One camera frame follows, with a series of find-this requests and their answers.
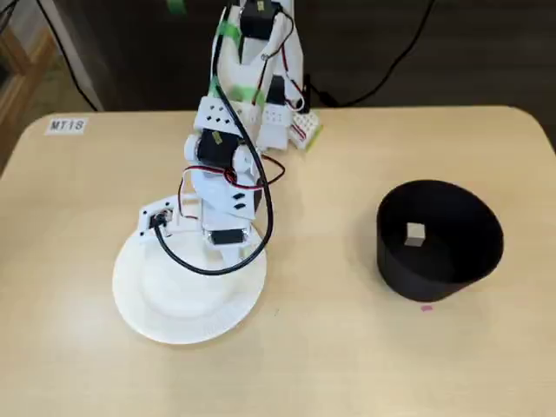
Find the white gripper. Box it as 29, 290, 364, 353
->
202, 216, 261, 273

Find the white cube block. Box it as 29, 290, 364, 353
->
406, 222, 427, 249

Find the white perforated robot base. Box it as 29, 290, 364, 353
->
289, 110, 325, 151

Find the white paper plate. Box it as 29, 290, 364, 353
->
111, 225, 268, 345

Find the black round pot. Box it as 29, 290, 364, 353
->
376, 178, 506, 303

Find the green tape band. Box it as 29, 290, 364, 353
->
208, 84, 267, 106
216, 21, 243, 41

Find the white MT18 label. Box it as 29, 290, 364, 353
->
45, 116, 87, 136

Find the light wooden shelf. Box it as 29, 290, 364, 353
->
0, 25, 60, 175

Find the red black servo wire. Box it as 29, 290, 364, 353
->
180, 158, 286, 218

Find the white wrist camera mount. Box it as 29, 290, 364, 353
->
138, 195, 205, 240

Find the yellow-green base plate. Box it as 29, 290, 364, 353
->
303, 122, 326, 153

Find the red white servo wire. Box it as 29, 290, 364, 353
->
260, 12, 309, 113

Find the thin black power cable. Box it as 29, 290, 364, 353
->
310, 0, 437, 109

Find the grey metal post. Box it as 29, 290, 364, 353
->
50, 0, 108, 113

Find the thin black floor cable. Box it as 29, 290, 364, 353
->
36, 0, 99, 112

